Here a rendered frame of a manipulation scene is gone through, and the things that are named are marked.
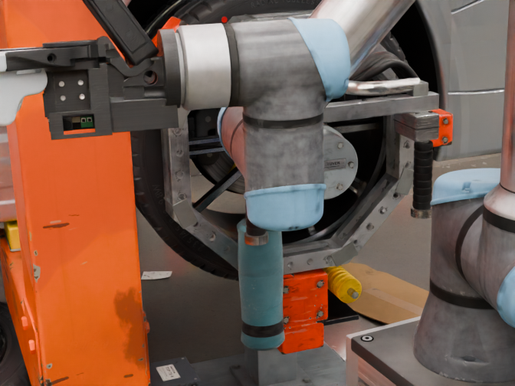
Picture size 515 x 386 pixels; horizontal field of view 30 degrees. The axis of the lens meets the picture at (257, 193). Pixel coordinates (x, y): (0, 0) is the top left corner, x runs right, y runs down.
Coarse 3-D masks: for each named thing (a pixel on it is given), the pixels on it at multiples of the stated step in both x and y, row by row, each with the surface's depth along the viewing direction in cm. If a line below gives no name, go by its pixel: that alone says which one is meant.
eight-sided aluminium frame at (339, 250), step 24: (384, 48) 195; (384, 72) 197; (168, 144) 186; (408, 144) 205; (168, 168) 188; (408, 168) 206; (168, 192) 192; (384, 192) 206; (192, 216) 191; (360, 216) 210; (384, 216) 207; (216, 240) 195; (336, 240) 208; (360, 240) 207; (288, 264) 207; (312, 264) 204; (336, 264) 206
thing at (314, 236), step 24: (360, 96) 218; (360, 120) 221; (384, 120) 210; (192, 144) 198; (360, 144) 221; (384, 144) 212; (360, 168) 218; (216, 192) 203; (360, 192) 214; (216, 216) 222; (240, 216) 227; (336, 216) 214; (288, 240) 212; (312, 240) 212
